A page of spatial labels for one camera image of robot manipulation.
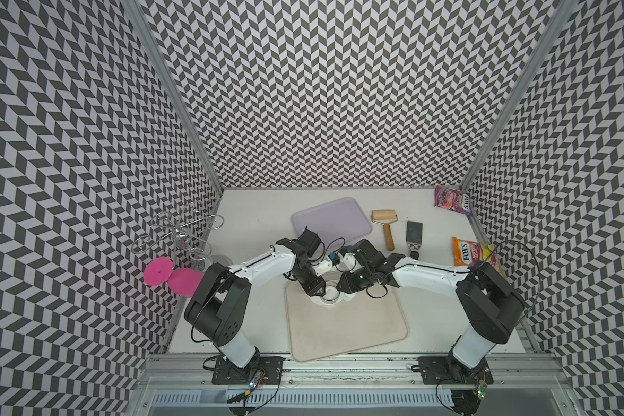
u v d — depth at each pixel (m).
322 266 0.78
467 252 0.94
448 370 0.65
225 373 0.71
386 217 1.04
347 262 0.81
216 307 0.45
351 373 0.74
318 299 0.86
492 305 0.46
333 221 1.08
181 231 0.69
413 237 1.02
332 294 0.86
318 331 0.81
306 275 0.74
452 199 1.10
